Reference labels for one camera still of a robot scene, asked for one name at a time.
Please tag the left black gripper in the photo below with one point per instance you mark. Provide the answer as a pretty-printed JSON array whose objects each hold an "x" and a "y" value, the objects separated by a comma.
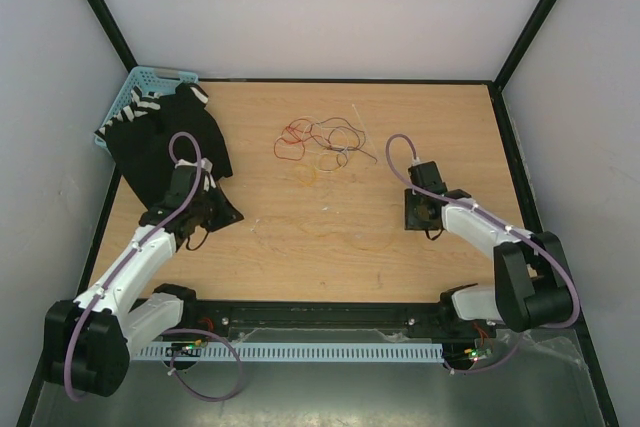
[{"x": 228, "y": 214}]

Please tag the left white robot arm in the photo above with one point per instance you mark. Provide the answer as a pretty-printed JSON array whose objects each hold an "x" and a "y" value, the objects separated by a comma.
[{"x": 89, "y": 341}]

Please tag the blue plastic basket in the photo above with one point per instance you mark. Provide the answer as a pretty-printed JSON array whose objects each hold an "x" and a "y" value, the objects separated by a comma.
[{"x": 155, "y": 80}]

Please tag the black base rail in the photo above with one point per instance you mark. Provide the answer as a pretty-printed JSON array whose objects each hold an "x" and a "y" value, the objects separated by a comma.
[{"x": 416, "y": 320}]

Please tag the light blue cable duct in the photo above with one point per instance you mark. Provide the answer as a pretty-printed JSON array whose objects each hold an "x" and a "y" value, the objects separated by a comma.
[{"x": 288, "y": 352}]

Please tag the white zip tie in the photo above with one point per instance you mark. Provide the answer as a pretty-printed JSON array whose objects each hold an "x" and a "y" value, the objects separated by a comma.
[{"x": 363, "y": 126}]

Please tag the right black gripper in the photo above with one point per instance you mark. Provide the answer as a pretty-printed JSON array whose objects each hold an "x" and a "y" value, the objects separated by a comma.
[{"x": 410, "y": 221}]

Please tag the striped black white cloth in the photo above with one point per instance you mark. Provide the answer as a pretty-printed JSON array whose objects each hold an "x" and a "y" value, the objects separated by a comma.
[{"x": 186, "y": 97}]

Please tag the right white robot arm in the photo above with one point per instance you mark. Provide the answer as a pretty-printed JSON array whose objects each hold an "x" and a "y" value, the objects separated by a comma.
[{"x": 532, "y": 286}]

